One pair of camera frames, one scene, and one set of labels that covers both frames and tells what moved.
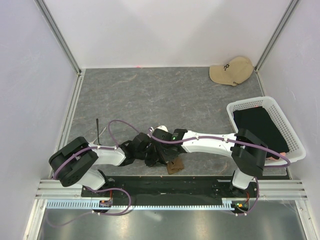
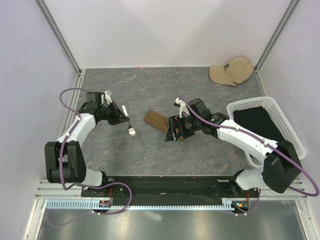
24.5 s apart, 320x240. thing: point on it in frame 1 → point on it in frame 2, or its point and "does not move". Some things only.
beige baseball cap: x=233 y=72 does not move
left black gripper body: x=149 y=155 → x=104 y=113
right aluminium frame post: x=288 y=12 does not move
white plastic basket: x=296 y=152 does not move
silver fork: x=92 y=142 → x=131 y=130
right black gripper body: x=167 y=156 → x=189 y=125
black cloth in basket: x=258 y=121 does not move
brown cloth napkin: x=177 y=164 → x=158 y=120
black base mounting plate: x=170 y=188 does not move
